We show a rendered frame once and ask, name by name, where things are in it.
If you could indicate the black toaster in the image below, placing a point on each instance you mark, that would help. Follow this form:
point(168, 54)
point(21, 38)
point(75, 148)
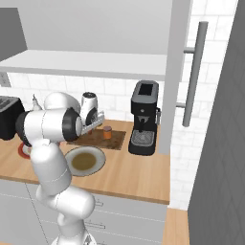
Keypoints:
point(8, 118)

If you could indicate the orange jar with brown lid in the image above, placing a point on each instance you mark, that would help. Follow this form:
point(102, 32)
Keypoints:
point(107, 133)

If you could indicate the grey base cupboard door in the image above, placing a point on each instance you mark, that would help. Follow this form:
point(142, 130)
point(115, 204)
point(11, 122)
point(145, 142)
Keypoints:
point(16, 213)

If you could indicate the grey open cabinet door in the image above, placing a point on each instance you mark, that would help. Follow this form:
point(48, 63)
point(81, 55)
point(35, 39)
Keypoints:
point(173, 79)

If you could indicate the red round plate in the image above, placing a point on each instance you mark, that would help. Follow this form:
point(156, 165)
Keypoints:
point(21, 152)

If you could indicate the grey tall side panel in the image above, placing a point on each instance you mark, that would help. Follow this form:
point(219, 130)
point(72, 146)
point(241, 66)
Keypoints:
point(220, 143)

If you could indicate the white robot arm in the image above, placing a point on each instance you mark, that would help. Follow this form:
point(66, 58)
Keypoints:
point(48, 166)

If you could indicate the grey wall socket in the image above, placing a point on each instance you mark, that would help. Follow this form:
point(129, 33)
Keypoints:
point(4, 79)

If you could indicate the grey wall cabinet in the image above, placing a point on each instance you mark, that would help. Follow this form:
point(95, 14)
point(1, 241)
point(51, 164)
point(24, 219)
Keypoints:
point(95, 28)

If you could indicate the black coffee machine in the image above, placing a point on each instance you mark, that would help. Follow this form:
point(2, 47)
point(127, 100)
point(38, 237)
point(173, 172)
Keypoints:
point(143, 111)

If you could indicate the grey round plate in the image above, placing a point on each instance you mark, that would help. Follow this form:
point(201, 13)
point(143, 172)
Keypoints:
point(100, 159)

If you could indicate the dark brown cutting board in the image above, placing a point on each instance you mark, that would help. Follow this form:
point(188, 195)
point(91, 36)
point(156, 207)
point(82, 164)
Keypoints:
point(115, 140)

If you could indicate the grey drawer front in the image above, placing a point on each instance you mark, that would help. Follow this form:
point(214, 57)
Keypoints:
point(134, 231)
point(134, 205)

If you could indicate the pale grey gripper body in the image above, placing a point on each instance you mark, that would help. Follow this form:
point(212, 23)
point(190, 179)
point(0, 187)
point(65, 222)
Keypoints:
point(95, 120)

